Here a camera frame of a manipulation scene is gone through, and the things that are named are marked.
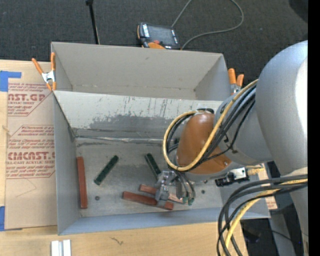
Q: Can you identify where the black cylinder on white bracket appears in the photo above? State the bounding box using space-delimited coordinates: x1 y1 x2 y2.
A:
214 166 264 187

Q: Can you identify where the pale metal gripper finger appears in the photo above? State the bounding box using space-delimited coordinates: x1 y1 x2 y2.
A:
154 186 165 203
162 184 172 201

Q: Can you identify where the red-brown flat block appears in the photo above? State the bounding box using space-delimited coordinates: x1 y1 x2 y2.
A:
121 191 175 211
138 184 186 204
76 156 89 210

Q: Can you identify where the dark green flat block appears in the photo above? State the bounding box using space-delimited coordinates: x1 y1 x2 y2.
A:
93 154 120 186
144 152 162 180

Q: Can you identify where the grey metal bin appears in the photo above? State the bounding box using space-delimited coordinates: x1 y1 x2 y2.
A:
50 41 271 236

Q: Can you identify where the brown cardboard board red print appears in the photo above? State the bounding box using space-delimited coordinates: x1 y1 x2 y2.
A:
0 59 59 231

